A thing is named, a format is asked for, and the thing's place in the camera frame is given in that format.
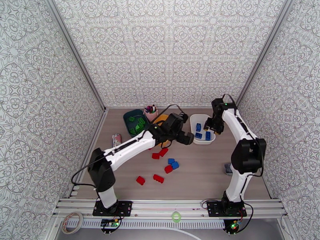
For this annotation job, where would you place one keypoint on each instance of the green lego brick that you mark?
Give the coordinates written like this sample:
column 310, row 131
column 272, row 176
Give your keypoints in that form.
column 141, row 120
column 131, row 119
column 132, row 131
column 138, row 126
column 140, row 131

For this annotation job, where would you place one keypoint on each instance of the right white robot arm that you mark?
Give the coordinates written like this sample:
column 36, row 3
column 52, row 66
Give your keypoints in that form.
column 242, row 131

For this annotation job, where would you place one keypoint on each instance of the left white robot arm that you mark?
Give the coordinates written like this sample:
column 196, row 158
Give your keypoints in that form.
column 130, row 146

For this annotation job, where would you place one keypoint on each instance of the white plastic container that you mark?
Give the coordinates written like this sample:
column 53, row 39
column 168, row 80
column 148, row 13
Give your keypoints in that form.
column 193, row 121

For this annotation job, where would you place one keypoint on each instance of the yellow plastic container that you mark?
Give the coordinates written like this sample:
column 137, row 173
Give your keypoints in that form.
column 158, row 119

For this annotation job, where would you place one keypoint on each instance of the pink cup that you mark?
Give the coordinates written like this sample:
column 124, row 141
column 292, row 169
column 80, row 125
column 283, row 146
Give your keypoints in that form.
column 151, row 118

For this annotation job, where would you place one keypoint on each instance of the black marker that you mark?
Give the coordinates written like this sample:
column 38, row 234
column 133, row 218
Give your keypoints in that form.
column 153, row 107

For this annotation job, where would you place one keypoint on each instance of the purple marker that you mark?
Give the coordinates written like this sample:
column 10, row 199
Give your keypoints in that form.
column 147, row 109

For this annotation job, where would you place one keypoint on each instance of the small grey box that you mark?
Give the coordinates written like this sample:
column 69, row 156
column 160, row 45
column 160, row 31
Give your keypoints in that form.
column 228, row 169

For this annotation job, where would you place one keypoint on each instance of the teal plastic container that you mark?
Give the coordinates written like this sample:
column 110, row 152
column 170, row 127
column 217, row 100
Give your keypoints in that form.
column 126, row 121

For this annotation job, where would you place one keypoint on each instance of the red white snack packet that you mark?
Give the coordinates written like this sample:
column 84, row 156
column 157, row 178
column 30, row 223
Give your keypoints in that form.
column 116, row 140

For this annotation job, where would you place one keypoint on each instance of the green tape roll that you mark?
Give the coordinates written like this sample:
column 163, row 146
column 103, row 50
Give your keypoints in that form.
column 173, row 216

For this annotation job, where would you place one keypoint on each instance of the small circuit board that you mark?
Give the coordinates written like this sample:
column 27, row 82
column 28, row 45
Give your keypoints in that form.
column 110, row 224
column 235, row 226

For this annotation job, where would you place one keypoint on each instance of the beige masking tape roll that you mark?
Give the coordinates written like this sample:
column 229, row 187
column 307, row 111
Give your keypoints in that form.
column 62, row 224

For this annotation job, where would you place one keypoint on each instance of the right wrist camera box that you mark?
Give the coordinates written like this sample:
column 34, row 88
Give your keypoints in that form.
column 217, row 105

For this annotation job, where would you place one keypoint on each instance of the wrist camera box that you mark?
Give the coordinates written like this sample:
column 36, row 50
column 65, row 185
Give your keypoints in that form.
column 217, row 105
column 175, row 120

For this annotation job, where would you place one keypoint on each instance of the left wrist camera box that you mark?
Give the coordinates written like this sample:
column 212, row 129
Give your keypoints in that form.
column 175, row 120

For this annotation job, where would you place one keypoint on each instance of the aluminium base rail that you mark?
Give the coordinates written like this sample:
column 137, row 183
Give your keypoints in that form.
column 162, row 205

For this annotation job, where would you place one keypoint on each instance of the aluminium side floor rail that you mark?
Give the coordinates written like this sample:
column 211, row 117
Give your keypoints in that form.
column 98, row 131

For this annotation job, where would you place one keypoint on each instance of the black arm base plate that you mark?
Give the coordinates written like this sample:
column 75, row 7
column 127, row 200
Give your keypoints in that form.
column 125, row 208
column 212, row 209

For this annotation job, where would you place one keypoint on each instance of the aluminium frame post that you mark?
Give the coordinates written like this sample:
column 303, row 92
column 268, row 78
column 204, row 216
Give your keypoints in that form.
column 76, row 54
column 260, row 54

